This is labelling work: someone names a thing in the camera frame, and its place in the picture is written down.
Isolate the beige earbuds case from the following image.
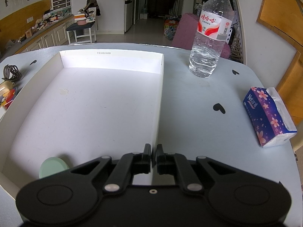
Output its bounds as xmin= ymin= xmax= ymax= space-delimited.
xmin=0 ymin=80 xmax=14 ymax=95

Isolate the dark stool with white legs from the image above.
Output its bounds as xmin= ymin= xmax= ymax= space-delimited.
xmin=66 ymin=21 xmax=97 ymax=45

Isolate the white cabinet counter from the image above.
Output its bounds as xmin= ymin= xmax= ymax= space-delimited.
xmin=1 ymin=15 xmax=74 ymax=61

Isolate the dark grey hair claw clip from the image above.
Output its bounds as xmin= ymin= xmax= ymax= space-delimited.
xmin=2 ymin=65 xmax=22 ymax=82

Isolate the red blue yellow card box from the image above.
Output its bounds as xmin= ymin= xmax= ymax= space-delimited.
xmin=1 ymin=88 xmax=16 ymax=109

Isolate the pink pot on stool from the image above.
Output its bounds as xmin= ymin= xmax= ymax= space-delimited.
xmin=74 ymin=13 xmax=87 ymax=26

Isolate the purple floral tissue pack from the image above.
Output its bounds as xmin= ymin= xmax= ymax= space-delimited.
xmin=243 ymin=87 xmax=297 ymax=148

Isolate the clear water bottle red label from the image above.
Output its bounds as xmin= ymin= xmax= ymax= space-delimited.
xmin=189 ymin=0 xmax=234 ymax=78

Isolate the white refrigerator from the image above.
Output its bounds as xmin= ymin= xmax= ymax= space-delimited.
xmin=124 ymin=0 xmax=134 ymax=32

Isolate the white shallow tray box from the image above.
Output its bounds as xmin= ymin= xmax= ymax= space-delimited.
xmin=1 ymin=49 xmax=164 ymax=198

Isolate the mint green round disc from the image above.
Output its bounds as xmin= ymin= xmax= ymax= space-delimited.
xmin=39 ymin=157 xmax=69 ymax=179

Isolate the purple sofa chair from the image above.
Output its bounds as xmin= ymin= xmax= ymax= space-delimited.
xmin=171 ymin=13 xmax=231 ymax=60

